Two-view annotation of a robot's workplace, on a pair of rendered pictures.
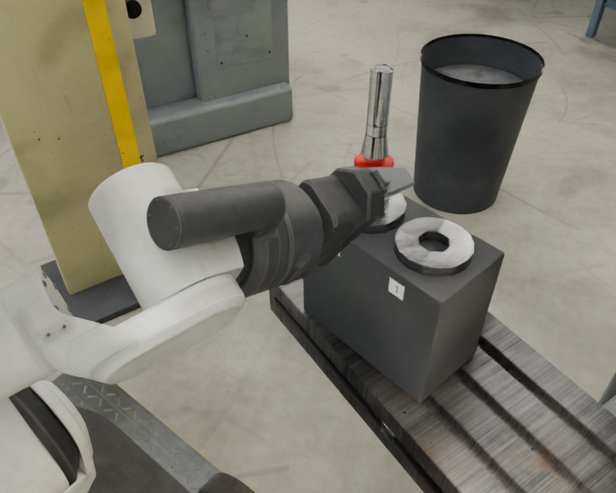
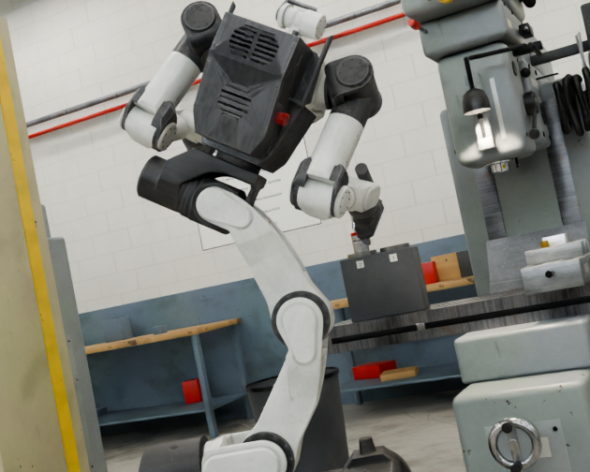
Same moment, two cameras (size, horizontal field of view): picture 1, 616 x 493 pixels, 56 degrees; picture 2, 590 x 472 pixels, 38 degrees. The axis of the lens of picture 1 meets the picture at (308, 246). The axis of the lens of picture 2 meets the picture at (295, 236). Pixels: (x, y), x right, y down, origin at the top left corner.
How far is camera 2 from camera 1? 214 cm
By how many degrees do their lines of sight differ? 53
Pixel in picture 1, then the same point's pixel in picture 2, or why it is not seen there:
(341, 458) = not seen: outside the picture
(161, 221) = (360, 168)
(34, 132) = (18, 459)
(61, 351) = (358, 188)
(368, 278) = (379, 265)
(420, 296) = (403, 251)
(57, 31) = (33, 373)
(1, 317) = not seen: hidden behind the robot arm
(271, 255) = not seen: hidden behind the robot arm
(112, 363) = (369, 190)
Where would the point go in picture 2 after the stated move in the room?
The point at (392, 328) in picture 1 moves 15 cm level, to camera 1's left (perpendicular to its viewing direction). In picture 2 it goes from (398, 279) to (357, 288)
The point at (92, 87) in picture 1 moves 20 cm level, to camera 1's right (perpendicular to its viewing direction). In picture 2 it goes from (51, 420) to (105, 405)
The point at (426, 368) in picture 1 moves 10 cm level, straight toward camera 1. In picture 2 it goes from (419, 284) to (432, 283)
